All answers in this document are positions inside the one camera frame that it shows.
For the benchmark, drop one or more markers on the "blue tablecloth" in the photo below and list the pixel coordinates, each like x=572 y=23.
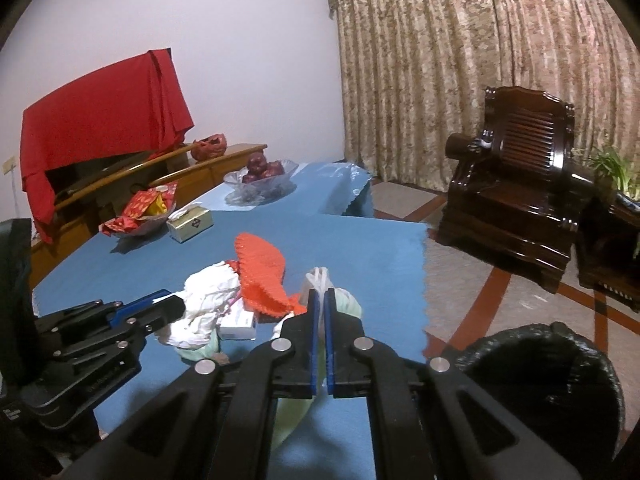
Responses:
x=380 y=262

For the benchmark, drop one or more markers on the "dark wooden armchair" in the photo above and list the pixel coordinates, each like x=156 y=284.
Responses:
x=517 y=192

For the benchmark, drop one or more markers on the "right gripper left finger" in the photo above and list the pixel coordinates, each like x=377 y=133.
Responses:
x=213 y=422

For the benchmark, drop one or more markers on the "small white blue box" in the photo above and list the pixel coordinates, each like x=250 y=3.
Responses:
x=237 y=324

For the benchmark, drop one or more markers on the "tissue box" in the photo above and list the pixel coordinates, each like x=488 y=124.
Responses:
x=189 y=221

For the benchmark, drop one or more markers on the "green potted plant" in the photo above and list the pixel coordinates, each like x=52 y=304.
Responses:
x=606 y=162

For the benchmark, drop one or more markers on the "red snack wrapper dish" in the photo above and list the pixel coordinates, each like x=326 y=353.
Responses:
x=146 y=212

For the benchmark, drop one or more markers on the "white plastic bag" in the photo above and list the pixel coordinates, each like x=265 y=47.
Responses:
x=207 y=295

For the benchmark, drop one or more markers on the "orange foam net sleeve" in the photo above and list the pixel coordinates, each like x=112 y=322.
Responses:
x=261 y=268

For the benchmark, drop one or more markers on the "red ornament on cabinet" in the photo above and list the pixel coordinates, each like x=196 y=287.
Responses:
x=209 y=148

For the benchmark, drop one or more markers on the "red cloth cover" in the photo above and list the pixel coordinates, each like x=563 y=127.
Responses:
x=134 y=105

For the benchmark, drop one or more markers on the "glass fruit bowl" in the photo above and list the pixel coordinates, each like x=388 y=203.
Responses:
x=261 y=190

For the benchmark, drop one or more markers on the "dark wooden side table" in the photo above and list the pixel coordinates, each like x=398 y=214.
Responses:
x=607 y=249

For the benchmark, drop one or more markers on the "patterned beige curtain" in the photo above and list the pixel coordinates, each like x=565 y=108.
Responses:
x=415 y=72

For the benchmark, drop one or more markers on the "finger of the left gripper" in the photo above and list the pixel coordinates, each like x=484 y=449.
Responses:
x=135 y=307
x=152 y=319

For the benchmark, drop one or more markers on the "dark red apples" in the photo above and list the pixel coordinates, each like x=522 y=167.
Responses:
x=259 y=168

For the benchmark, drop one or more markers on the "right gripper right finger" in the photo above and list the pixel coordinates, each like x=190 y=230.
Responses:
x=429 y=420

